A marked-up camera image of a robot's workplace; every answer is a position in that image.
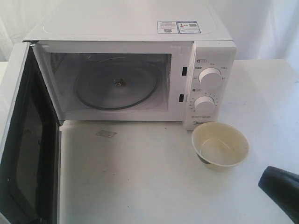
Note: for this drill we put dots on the cream yellow bowl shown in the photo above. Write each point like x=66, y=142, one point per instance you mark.
x=219, y=146

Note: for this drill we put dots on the white microwave door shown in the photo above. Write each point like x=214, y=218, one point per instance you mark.
x=29, y=143

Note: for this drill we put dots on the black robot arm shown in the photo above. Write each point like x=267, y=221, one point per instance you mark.
x=283, y=188

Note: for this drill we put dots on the white microwave oven body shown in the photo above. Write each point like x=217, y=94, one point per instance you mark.
x=79, y=32

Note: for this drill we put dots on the glass turntable plate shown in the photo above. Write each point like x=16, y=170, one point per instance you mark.
x=116, y=83

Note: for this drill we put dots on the clear tape patch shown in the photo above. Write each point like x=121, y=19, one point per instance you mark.
x=106, y=134

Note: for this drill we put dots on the lower white control knob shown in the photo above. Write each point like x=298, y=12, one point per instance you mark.
x=204, y=105

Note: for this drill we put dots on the white control knob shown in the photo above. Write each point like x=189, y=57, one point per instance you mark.
x=204, y=105
x=210, y=78

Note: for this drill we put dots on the upper white control knob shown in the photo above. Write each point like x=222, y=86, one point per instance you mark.
x=210, y=78

